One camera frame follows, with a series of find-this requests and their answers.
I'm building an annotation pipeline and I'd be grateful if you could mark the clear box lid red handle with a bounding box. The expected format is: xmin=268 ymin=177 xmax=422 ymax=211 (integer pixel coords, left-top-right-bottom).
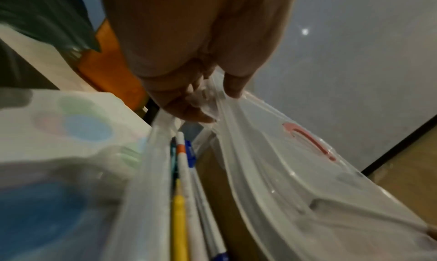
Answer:
xmin=201 ymin=71 xmax=437 ymax=261

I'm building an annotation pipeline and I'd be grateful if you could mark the pile of assorted pens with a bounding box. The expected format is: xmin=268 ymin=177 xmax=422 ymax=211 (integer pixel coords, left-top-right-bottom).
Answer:
xmin=168 ymin=131 xmax=230 ymax=261

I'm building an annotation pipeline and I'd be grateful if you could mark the orange felt bag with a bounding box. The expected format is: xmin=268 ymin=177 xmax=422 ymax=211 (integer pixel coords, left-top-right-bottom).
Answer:
xmin=75 ymin=18 xmax=151 ymax=112

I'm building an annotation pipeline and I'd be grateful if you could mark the clear plastic organizer box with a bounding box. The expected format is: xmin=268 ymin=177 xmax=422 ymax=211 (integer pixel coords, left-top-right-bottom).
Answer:
xmin=102 ymin=111 xmax=247 ymax=261

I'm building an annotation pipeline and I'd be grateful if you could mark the person's left hand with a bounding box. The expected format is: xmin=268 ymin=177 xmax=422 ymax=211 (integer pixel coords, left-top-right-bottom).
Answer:
xmin=99 ymin=0 xmax=298 ymax=124

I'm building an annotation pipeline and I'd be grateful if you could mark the large leafy plant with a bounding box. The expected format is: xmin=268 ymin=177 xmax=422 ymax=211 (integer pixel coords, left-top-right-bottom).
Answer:
xmin=0 ymin=0 xmax=102 ymax=53

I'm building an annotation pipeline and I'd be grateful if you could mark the polka dot tablecloth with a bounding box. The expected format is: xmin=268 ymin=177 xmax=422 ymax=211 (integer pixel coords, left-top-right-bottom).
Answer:
xmin=0 ymin=88 xmax=153 ymax=261

